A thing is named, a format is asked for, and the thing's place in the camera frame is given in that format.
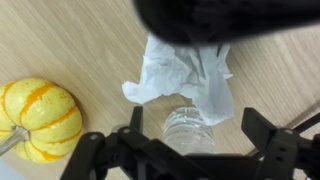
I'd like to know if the small yellow striped squash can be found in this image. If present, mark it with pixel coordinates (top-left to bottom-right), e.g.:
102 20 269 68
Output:
0 77 84 164

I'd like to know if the clear plastic water bottle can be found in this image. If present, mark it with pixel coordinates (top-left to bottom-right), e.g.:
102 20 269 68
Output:
161 105 218 157

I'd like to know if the steel kettle with black handle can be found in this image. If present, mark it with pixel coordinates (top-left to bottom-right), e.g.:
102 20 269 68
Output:
133 0 320 47

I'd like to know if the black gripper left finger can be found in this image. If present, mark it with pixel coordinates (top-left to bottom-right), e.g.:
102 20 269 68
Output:
59 105 214 180

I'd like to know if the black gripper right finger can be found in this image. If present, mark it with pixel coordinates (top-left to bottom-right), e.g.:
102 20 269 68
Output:
240 107 320 180

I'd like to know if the white paper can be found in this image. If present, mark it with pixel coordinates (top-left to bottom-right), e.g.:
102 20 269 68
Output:
121 33 235 127

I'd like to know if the thick black cable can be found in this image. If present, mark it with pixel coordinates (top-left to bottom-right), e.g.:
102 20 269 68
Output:
292 111 320 134

